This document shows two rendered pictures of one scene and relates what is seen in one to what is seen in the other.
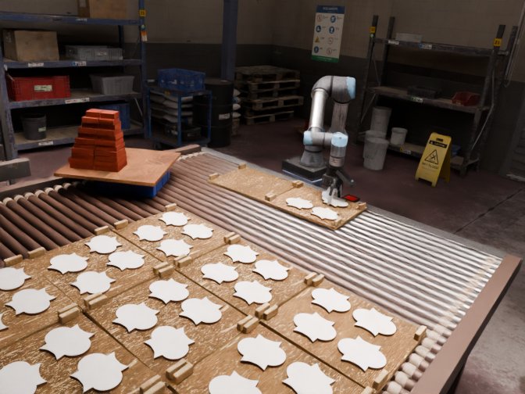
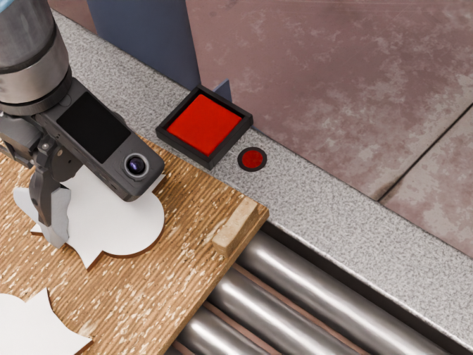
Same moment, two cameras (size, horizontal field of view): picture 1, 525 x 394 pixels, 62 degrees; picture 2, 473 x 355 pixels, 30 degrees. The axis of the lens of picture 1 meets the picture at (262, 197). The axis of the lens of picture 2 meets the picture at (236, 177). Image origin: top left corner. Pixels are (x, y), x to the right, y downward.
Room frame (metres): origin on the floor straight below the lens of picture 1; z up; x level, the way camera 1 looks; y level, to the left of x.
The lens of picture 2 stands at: (1.68, -0.59, 1.70)
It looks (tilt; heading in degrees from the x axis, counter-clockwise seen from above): 58 degrees down; 8
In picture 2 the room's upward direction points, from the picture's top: 9 degrees counter-clockwise
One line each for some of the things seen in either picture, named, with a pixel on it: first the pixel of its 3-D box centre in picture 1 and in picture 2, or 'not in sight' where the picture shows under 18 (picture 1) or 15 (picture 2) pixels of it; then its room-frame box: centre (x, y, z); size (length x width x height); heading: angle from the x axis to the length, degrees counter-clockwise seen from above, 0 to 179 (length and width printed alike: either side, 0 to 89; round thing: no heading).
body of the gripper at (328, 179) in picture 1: (333, 175); (39, 110); (2.15, -0.36, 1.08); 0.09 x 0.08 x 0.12; 54
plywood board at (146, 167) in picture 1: (123, 163); not in sight; (2.21, 0.76, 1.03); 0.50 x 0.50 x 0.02; 87
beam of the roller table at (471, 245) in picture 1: (322, 195); (91, 80); (2.34, -0.34, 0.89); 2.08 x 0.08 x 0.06; 52
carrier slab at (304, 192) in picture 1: (316, 205); (6, 243); (2.10, -0.29, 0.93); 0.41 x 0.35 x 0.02; 54
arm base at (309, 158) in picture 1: (312, 155); not in sight; (2.78, -0.31, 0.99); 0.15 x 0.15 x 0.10
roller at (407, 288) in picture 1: (257, 223); not in sight; (1.89, 0.01, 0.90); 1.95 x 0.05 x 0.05; 52
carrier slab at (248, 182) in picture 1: (254, 183); not in sight; (2.34, 0.05, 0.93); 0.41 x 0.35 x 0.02; 56
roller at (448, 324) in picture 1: (243, 229); not in sight; (1.82, 0.07, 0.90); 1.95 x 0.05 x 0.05; 52
